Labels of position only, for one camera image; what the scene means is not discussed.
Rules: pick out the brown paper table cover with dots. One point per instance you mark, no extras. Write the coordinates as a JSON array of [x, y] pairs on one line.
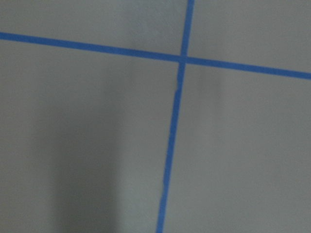
[[155, 116]]

